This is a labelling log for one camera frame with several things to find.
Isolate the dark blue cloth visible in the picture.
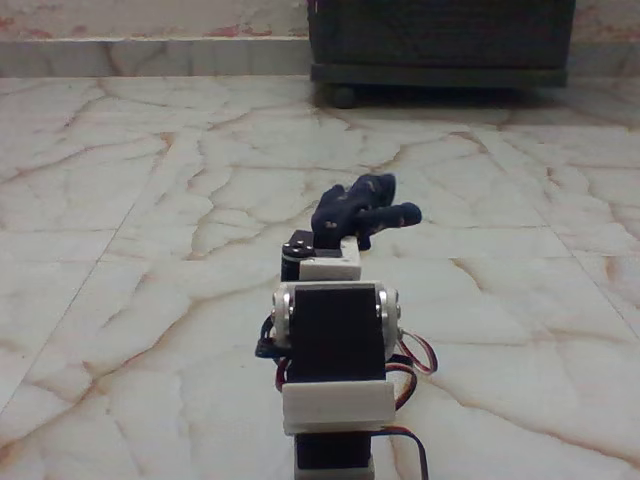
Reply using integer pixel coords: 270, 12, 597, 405
310, 172, 424, 252

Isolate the black cabinet caster wheel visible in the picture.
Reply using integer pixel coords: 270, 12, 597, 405
331, 84, 358, 109

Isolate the dark wooden cabinet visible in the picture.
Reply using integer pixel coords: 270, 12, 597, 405
305, 0, 577, 91

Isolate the red white black servo wire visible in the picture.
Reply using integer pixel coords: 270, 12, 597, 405
397, 327, 439, 376

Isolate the black red servo cable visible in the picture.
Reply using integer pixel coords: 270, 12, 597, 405
372, 362, 431, 480

